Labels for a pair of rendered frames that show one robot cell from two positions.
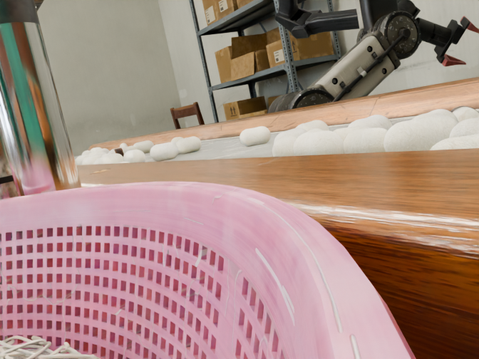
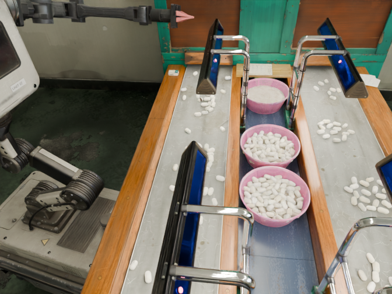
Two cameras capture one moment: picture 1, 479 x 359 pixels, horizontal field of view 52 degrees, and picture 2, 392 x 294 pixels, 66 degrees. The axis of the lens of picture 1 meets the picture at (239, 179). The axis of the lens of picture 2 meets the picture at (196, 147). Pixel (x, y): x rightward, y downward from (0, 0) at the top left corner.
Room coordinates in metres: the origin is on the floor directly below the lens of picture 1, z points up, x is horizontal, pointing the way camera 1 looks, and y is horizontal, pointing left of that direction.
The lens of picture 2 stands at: (1.40, 0.74, 1.69)
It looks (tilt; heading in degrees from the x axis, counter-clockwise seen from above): 43 degrees down; 220
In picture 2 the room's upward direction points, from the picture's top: 4 degrees counter-clockwise
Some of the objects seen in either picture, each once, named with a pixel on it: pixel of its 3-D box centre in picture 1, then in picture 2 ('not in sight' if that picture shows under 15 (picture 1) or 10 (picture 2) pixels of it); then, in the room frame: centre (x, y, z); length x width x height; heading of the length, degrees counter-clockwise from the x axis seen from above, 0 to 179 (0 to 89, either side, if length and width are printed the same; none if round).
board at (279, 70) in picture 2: not in sight; (263, 70); (-0.15, 0.01, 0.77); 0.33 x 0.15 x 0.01; 121
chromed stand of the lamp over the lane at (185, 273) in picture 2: not in sight; (213, 282); (1.13, 0.54, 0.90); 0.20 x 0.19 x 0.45; 31
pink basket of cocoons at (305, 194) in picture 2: not in sight; (272, 198); (0.66, 0.49, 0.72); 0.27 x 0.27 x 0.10
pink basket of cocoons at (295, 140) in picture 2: not in sight; (268, 150); (0.42, 0.35, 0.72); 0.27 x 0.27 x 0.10
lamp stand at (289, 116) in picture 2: not in sight; (312, 87); (0.09, 0.39, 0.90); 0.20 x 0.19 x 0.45; 31
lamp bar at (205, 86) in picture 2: not in sight; (212, 51); (0.33, -0.03, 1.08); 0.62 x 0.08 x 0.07; 31
